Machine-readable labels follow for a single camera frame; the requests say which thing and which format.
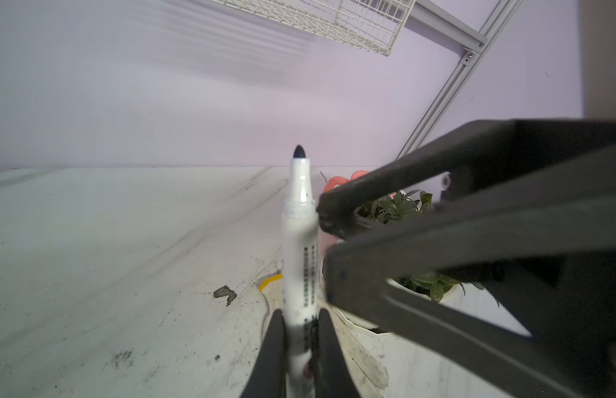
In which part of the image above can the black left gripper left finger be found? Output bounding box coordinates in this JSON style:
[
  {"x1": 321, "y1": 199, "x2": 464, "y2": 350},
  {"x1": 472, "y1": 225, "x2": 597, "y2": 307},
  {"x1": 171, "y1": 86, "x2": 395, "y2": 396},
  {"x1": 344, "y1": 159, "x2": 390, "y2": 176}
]
[{"x1": 240, "y1": 309, "x2": 287, "y2": 398}]

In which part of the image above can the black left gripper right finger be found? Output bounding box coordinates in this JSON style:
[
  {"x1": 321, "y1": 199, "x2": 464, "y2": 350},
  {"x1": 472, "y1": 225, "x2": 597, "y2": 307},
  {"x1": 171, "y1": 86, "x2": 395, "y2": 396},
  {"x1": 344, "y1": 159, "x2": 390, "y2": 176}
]
[{"x1": 315, "y1": 308, "x2": 360, "y2": 398}]

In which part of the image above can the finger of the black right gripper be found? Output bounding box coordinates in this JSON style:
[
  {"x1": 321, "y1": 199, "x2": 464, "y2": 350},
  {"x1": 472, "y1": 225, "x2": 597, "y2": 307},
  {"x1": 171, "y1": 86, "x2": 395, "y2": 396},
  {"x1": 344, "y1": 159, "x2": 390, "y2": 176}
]
[{"x1": 317, "y1": 120, "x2": 516, "y2": 239}]

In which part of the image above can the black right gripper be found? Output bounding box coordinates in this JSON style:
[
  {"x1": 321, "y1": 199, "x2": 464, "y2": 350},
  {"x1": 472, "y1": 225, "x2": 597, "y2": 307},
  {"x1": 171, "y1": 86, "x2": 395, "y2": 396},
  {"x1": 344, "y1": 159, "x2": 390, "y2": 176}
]
[{"x1": 321, "y1": 118, "x2": 616, "y2": 398}]

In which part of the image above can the white marker pen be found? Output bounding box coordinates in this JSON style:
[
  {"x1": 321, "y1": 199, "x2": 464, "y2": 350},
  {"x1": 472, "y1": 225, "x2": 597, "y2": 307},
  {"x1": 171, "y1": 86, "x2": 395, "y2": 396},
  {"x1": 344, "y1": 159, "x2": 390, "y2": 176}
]
[{"x1": 281, "y1": 145, "x2": 318, "y2": 397}]

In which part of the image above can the white knit glove on table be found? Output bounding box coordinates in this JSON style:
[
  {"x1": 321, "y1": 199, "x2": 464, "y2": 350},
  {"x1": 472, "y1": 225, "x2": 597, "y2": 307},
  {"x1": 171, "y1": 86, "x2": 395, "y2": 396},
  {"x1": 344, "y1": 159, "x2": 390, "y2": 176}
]
[{"x1": 257, "y1": 271, "x2": 389, "y2": 398}]

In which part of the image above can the potted green plant white pot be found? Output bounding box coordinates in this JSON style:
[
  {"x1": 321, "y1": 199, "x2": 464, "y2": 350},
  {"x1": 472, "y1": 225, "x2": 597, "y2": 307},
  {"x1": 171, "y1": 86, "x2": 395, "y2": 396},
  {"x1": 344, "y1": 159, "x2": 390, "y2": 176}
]
[{"x1": 320, "y1": 190, "x2": 486, "y2": 334}]

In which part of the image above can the pink watering can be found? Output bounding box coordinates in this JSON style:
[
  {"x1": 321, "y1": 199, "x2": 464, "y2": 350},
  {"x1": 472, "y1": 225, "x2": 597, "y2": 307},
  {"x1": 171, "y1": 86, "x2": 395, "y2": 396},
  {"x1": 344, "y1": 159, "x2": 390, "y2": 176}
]
[{"x1": 322, "y1": 170, "x2": 369, "y2": 193}]

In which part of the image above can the white wire wall basket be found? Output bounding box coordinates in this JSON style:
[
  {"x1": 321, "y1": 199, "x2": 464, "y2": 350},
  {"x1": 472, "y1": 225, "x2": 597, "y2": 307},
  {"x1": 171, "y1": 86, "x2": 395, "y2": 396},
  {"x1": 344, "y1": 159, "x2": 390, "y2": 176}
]
[{"x1": 221, "y1": 0, "x2": 416, "y2": 56}]

